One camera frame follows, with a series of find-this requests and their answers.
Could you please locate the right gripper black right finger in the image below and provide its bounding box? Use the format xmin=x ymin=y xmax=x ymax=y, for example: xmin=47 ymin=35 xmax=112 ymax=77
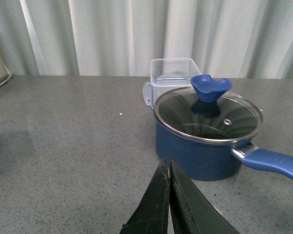
xmin=169 ymin=160 xmax=239 ymax=234

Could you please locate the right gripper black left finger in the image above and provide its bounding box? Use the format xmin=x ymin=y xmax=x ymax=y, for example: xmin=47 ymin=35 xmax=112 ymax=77
xmin=120 ymin=159 xmax=170 ymax=234

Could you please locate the blue saucepan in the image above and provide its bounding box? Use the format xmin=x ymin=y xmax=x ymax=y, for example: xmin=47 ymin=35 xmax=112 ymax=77
xmin=155 ymin=120 xmax=293 ymax=181

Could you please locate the glass lid with blue knob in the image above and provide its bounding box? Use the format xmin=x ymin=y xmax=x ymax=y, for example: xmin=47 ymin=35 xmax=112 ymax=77
xmin=154 ymin=75 xmax=263 ymax=144

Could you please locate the clear plastic container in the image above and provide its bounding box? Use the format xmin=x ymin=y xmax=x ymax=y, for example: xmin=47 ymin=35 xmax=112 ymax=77
xmin=143 ymin=58 xmax=202 ymax=108

